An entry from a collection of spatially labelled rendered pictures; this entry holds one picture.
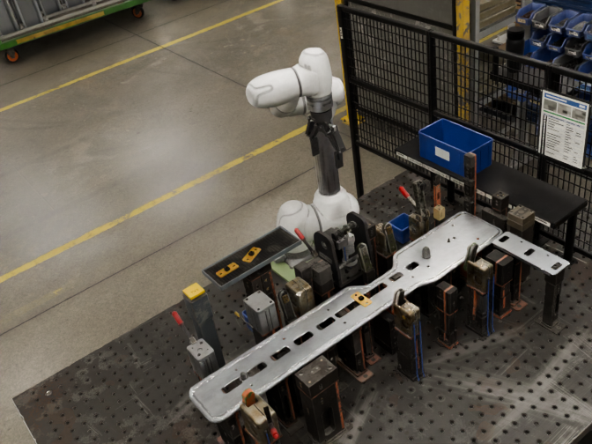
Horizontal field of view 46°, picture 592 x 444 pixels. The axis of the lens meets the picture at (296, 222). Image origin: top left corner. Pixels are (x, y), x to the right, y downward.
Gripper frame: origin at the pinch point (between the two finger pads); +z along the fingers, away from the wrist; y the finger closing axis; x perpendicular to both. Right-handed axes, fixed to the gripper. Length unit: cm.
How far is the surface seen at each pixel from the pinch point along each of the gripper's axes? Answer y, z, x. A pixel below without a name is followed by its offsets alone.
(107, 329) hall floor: -151, 146, -67
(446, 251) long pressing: 28, 46, 30
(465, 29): -105, 39, 191
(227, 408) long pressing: 32, 46, -75
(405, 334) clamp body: 44, 53, -7
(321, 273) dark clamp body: 9.2, 39.4, -16.1
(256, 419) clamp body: 47, 40, -72
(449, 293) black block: 45, 47, 14
